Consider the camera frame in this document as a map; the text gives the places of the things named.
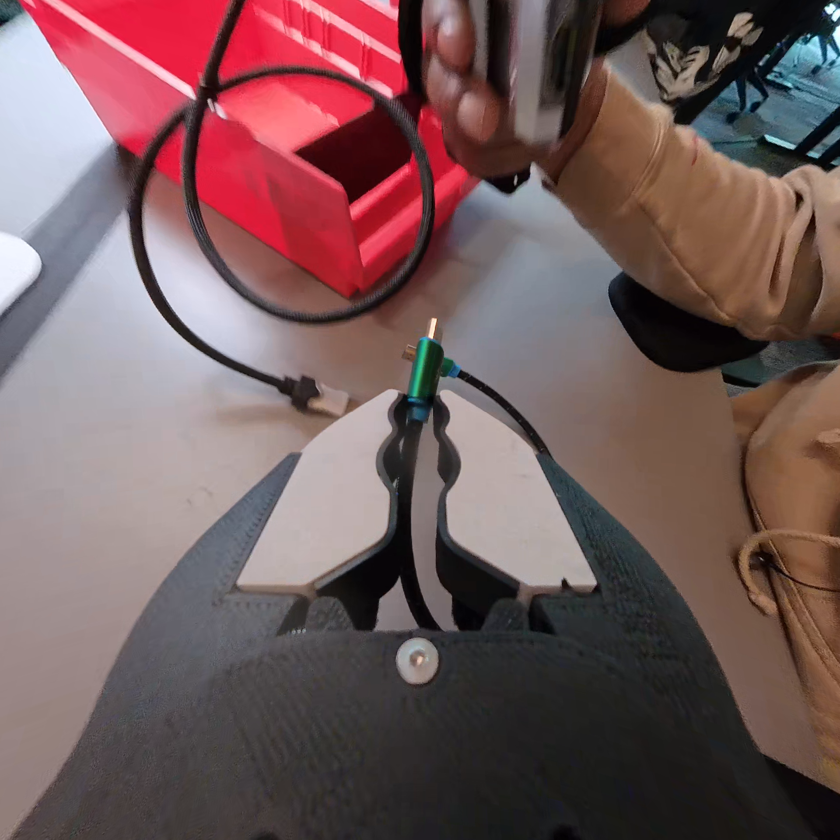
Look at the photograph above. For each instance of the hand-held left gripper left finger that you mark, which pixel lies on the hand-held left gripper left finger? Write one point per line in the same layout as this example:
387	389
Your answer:
315	505

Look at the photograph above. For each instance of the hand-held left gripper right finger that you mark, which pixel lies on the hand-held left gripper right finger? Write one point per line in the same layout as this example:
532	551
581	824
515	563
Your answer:
518	512

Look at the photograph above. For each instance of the red storage bin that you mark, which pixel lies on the red storage bin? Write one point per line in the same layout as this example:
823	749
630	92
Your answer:
308	229

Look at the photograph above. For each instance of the person's right forearm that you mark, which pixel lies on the person's right forearm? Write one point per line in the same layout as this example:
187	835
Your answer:
689	216

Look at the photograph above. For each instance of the person's right hand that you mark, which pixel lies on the person's right hand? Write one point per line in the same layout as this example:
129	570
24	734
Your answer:
472	118

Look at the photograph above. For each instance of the black chair armrest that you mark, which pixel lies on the black chair armrest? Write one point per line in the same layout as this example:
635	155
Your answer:
669	328

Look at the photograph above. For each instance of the person's torso in beige hoodie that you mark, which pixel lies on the person's torso in beige hoodie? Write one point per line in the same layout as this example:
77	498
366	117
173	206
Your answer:
800	472

